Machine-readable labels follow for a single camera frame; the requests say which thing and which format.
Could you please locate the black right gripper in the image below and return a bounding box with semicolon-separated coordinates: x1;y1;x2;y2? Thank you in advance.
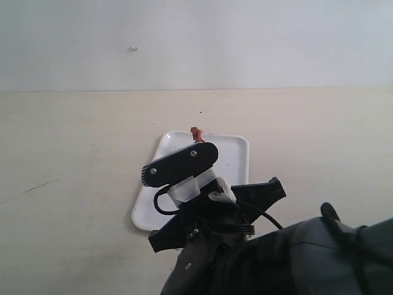
149;177;286;253

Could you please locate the red meatball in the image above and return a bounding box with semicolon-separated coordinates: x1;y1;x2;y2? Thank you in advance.
190;127;204;143

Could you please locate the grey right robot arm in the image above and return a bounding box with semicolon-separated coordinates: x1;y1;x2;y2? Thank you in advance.
149;178;392;294

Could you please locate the white rectangular plastic tray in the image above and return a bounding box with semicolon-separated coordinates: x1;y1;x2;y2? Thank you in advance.
131;130;249;232

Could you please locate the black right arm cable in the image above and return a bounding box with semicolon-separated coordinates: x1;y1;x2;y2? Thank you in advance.
152;187;393;268

